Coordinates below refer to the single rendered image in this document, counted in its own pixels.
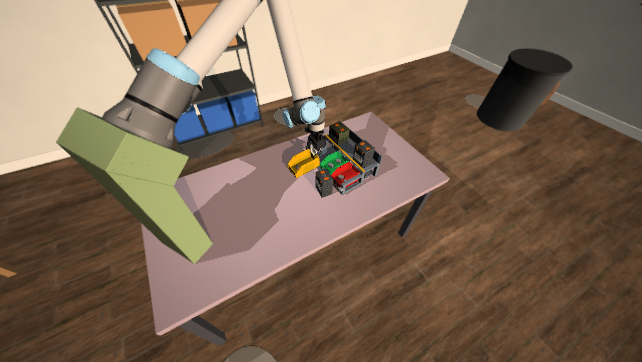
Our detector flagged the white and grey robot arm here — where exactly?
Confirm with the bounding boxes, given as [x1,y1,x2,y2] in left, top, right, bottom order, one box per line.
[101,0,326,149]

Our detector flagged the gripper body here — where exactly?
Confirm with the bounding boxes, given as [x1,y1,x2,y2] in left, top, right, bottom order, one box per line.
[308,130,326,150]

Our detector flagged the red open bin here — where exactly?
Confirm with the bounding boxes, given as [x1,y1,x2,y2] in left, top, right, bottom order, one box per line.
[331,162,360,188]

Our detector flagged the yellow bin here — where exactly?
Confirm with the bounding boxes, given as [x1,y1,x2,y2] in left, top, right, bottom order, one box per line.
[288,148,320,178]

